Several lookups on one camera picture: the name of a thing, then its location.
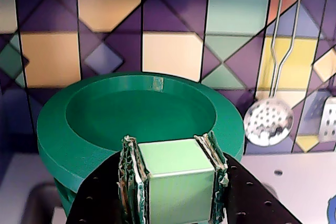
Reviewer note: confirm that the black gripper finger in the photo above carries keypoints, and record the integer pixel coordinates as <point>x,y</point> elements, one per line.
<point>105,197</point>
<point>244,197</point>

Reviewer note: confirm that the large green round bowl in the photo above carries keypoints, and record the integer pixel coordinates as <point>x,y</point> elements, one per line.
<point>147,113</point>

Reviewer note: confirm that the green pitcher recipient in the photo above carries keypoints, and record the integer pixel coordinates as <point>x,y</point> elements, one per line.
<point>64,200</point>

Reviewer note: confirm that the steel skimmer spoon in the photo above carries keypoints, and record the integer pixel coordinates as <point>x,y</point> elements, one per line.
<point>267,124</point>

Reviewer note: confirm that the steel slotted spatula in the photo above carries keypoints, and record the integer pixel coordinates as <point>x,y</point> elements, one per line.
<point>329,121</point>

